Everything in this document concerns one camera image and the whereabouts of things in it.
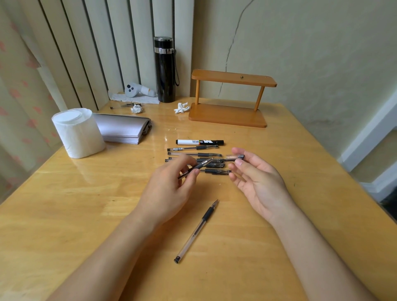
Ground person's left hand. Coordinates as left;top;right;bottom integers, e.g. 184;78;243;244
134;154;201;230

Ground person's right hand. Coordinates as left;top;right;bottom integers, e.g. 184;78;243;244
228;147;297;226

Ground person's left forearm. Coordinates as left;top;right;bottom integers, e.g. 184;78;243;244
47;211;162;301

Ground person's right forearm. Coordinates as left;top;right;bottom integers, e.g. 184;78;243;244
269;205;378;301

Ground white marker with black cap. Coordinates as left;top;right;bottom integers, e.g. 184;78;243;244
176;139;225;146

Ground wooden two-tier desk shelf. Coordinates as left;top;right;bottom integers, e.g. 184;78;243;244
188;69;277;128

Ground silver pencil pouch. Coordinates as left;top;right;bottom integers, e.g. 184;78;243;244
92;113;153;145

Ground flat white tissue sheet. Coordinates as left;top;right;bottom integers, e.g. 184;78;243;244
108;91;160;105

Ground small white hair dryer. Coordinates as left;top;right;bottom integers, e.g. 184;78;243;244
124;82;157;98

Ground black thermos bottle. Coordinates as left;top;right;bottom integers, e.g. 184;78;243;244
153;36;180;103

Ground white toilet paper roll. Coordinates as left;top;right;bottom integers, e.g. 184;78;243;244
51;107;107;159

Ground beige vertical blinds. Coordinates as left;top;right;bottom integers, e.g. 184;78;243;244
17;0;195;111

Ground floral pink curtain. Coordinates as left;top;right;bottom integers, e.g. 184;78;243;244
0;0;68;203

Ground white door frame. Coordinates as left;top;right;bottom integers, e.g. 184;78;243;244
337;91;397;195

